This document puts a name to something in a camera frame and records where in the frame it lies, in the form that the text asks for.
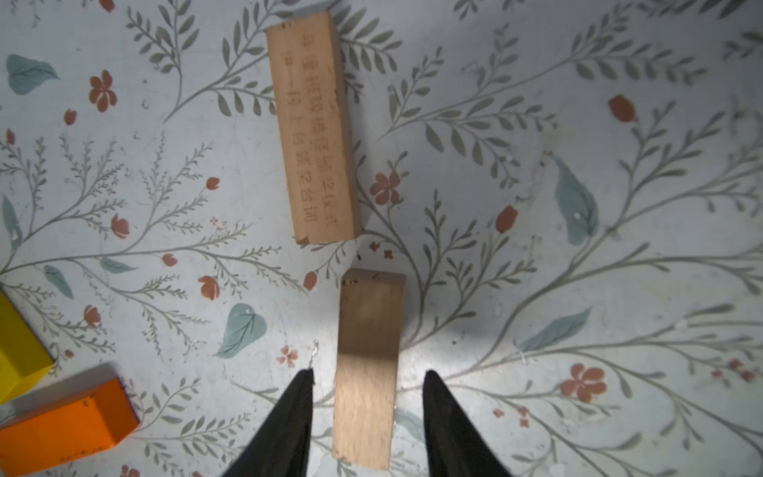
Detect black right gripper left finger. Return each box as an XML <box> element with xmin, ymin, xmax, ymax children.
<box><xmin>224</xmin><ymin>369</ymin><xmax>314</xmax><ymax>477</ymax></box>

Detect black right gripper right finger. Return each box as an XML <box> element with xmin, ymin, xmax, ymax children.
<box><xmin>422</xmin><ymin>370</ymin><xmax>511</xmax><ymax>477</ymax></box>

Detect natural wooden block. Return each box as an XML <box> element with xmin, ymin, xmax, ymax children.
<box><xmin>266</xmin><ymin>6</ymin><xmax>361</xmax><ymax>244</ymax></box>
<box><xmin>332</xmin><ymin>268</ymin><xmax>405</xmax><ymax>470</ymax></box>

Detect orange building block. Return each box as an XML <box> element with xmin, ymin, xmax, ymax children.
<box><xmin>1</xmin><ymin>379</ymin><xmax>139</xmax><ymax>476</ymax></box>

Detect yellow building block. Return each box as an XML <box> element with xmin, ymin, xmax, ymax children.
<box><xmin>0</xmin><ymin>293</ymin><xmax>54</xmax><ymax>405</ymax></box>

